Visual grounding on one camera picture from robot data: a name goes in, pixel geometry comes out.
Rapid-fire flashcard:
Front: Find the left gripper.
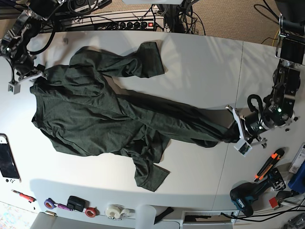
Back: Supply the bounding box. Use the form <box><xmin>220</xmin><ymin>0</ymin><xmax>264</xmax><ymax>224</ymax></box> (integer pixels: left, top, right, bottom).
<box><xmin>225</xmin><ymin>105</ymin><xmax>267</xmax><ymax>147</ymax></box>

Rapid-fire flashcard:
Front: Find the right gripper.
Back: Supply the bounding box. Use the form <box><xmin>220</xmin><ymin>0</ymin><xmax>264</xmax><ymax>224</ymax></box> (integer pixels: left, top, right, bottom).
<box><xmin>9</xmin><ymin>61</ymin><xmax>46</xmax><ymax>83</ymax></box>

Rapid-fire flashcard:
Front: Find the dark green t-shirt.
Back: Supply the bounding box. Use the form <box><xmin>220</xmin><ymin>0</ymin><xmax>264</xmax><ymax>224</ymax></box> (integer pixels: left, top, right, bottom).
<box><xmin>30</xmin><ymin>42</ymin><xmax>239</xmax><ymax>192</ymax></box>

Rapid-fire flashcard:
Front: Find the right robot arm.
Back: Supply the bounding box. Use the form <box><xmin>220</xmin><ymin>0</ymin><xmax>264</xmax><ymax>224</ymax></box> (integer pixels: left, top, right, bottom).
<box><xmin>0</xmin><ymin>0</ymin><xmax>65</xmax><ymax>85</ymax></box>

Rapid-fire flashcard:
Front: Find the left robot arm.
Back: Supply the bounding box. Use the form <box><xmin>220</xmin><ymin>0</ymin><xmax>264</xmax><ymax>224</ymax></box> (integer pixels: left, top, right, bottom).
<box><xmin>227</xmin><ymin>0</ymin><xmax>305</xmax><ymax>155</ymax></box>

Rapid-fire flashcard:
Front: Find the orange black utility knife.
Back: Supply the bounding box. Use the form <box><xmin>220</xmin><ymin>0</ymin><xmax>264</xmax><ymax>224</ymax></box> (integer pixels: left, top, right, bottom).
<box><xmin>254</xmin><ymin>148</ymin><xmax>285</xmax><ymax>182</ymax></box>

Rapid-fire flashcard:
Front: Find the teal black power drill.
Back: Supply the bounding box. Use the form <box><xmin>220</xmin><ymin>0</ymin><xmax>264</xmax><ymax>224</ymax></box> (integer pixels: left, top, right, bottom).
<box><xmin>230</xmin><ymin>168</ymin><xmax>286</xmax><ymax>217</ymax></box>

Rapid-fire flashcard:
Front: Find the blue box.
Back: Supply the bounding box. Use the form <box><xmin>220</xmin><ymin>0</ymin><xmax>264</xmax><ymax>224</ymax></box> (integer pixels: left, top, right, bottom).
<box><xmin>288</xmin><ymin>158</ymin><xmax>305</xmax><ymax>194</ymax></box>

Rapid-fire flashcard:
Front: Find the red square tag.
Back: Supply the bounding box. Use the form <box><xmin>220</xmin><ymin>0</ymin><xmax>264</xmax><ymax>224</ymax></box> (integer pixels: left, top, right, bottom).
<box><xmin>269</xmin><ymin>197</ymin><xmax>280</xmax><ymax>209</ymax></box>

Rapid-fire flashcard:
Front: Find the white handheld game console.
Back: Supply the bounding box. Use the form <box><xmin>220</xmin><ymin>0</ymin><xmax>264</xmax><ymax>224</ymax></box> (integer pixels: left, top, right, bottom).
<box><xmin>0</xmin><ymin>134</ymin><xmax>21</xmax><ymax>184</ymax></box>

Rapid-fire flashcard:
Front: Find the black power strip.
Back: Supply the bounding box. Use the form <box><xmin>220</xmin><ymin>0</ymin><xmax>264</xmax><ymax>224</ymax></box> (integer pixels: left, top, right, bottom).
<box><xmin>66</xmin><ymin>20</ymin><xmax>165</xmax><ymax>31</ymax></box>

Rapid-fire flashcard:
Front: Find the red screwdriver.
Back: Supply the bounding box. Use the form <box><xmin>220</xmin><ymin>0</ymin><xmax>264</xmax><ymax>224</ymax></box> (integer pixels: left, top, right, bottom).
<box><xmin>12</xmin><ymin>189</ymin><xmax>36</xmax><ymax>203</ymax></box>

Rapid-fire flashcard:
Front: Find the purple tape roll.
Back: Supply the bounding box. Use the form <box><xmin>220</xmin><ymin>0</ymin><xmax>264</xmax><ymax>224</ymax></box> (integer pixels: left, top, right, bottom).
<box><xmin>44</xmin><ymin>198</ymin><xmax>56</xmax><ymax>209</ymax></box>

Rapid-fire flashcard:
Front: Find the red tape roll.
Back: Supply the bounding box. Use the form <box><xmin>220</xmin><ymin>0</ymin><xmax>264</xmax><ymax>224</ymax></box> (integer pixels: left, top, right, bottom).
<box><xmin>85</xmin><ymin>208</ymin><xmax>98</xmax><ymax>218</ymax></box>

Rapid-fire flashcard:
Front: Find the white tape dispenser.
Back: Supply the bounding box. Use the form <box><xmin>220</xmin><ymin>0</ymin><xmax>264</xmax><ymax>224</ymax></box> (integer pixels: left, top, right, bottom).
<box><xmin>104</xmin><ymin>205</ymin><xmax>135</xmax><ymax>220</ymax></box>

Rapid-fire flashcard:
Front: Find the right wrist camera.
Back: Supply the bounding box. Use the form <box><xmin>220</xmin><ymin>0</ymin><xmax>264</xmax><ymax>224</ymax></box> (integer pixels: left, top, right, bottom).
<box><xmin>8</xmin><ymin>82</ymin><xmax>20</xmax><ymax>94</ymax></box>

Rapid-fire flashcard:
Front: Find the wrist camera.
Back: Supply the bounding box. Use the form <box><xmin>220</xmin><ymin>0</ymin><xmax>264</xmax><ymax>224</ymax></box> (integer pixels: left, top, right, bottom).
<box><xmin>8</xmin><ymin>82</ymin><xmax>20</xmax><ymax>94</ymax></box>
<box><xmin>234</xmin><ymin>139</ymin><xmax>252</xmax><ymax>156</ymax></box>

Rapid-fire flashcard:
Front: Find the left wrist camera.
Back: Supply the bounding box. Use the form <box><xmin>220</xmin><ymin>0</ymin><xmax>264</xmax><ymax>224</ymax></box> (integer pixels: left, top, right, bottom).
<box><xmin>234</xmin><ymin>139</ymin><xmax>252</xmax><ymax>156</ymax></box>

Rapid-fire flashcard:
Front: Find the black action camera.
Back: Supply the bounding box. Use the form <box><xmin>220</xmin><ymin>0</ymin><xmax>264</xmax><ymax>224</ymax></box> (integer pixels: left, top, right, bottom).
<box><xmin>66</xmin><ymin>196</ymin><xmax>89</xmax><ymax>212</ymax></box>

